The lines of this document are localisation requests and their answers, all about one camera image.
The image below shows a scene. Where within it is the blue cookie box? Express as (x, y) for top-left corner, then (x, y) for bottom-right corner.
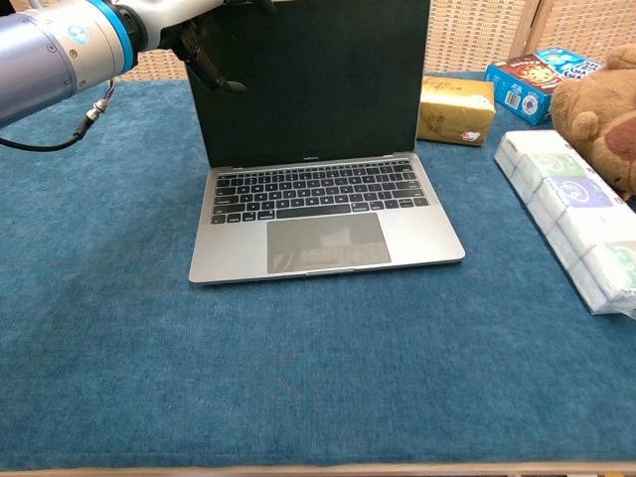
(484, 47), (603, 126)

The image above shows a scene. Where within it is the silver laptop black keyboard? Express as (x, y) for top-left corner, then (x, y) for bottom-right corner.
(187, 0), (467, 285)

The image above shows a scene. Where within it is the white tissue multipack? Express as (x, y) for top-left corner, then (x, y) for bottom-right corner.
(493, 129), (636, 319)

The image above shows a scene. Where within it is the woven wooden folding screen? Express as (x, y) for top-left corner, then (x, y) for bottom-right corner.
(116, 0), (636, 83)

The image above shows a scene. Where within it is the brown capybara plush toy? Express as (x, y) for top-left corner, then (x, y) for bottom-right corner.
(550, 44), (636, 203)

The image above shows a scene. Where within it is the blue table cover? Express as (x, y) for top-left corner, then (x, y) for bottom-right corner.
(0, 72), (636, 471)

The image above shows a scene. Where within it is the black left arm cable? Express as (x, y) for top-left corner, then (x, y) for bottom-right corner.
(0, 81), (118, 153)

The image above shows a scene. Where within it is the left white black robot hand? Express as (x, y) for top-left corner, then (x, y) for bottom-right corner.
(138, 0), (277, 95)

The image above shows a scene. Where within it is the gold tissue pack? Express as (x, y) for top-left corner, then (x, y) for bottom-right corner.
(415, 77), (497, 148)

